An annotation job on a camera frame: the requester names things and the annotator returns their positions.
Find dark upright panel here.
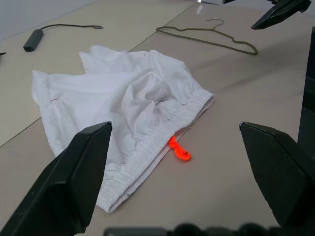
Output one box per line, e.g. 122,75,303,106
297,24,315,148

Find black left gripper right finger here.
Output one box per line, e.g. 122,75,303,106
239,121,315,227

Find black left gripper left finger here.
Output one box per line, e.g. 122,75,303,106
0,121,113,236

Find white shorts with orange drawstring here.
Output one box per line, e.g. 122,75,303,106
31,45,216,213

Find orange drawstring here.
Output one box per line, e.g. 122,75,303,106
168,136,192,163

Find olive green wire hanger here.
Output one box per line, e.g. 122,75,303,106
156,18,258,55

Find dark grey adapter with cable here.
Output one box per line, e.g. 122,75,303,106
23,24,103,53

